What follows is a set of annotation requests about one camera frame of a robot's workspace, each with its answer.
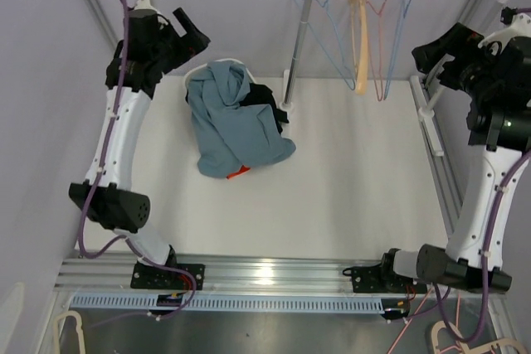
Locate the left black mount plate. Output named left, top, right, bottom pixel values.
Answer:
left=130, top=262, right=206, bottom=290

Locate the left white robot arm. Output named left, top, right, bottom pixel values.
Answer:
left=68, top=7, right=210, bottom=289

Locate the beige hanger on floor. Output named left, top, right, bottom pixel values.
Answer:
left=428, top=320, right=529, bottom=354

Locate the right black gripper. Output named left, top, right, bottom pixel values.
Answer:
left=412, top=24, right=504, bottom=102

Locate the right black mount plate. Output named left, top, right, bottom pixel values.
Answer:
left=342, top=264, right=427, bottom=294

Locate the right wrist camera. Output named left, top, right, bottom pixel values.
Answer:
left=478, top=7, right=530, bottom=50

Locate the light blue wire hanger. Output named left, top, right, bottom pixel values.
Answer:
left=288, top=0, right=359, bottom=91

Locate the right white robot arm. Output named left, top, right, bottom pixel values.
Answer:
left=378, top=13, right=530, bottom=293

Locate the pink hanger on floor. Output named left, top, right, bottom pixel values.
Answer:
left=387, top=288, right=462, bottom=354

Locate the black t shirt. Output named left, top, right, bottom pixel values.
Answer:
left=240, top=83, right=289, bottom=133

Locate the orange t shirt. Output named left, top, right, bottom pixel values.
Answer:
left=227, top=165, right=251, bottom=180

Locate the white slotted cable duct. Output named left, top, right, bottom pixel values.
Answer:
left=71, top=293, right=384, bottom=314

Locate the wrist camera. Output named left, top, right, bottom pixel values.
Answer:
left=478, top=7, right=530, bottom=50
left=130, top=0, right=158, bottom=19

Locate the pink wire hanger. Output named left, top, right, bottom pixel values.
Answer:
left=366, top=0, right=388, bottom=102

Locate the black mount plate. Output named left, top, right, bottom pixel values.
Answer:
left=342, top=264, right=427, bottom=294
left=130, top=262, right=206, bottom=290

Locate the beige wooden hanger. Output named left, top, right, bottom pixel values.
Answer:
left=348, top=0, right=369, bottom=95

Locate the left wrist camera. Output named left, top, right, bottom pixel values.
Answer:
left=130, top=0, right=158, bottom=19

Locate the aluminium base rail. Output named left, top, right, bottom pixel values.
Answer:
left=53, top=75, right=507, bottom=301

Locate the white plastic basket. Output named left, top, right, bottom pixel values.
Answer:
left=183, top=57, right=256, bottom=90

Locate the beige hanger floor left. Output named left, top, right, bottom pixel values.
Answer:
left=51, top=310, right=87, bottom=354

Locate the grey blue t shirt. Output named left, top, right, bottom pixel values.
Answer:
left=185, top=61, right=296, bottom=179

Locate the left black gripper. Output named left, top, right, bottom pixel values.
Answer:
left=152, top=9, right=210, bottom=75

